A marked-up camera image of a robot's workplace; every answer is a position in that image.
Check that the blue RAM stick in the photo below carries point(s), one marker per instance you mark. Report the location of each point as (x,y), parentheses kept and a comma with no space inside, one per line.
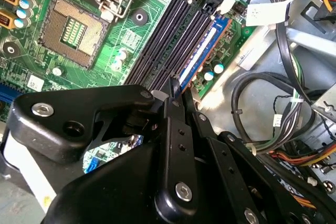
(202,51)

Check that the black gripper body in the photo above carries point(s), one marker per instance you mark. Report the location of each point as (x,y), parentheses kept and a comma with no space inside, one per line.
(110,200)

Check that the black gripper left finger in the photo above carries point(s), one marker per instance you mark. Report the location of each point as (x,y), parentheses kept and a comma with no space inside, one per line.
(178,155)

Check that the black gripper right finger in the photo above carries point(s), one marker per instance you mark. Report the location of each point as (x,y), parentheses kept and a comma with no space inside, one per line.
(220,155)

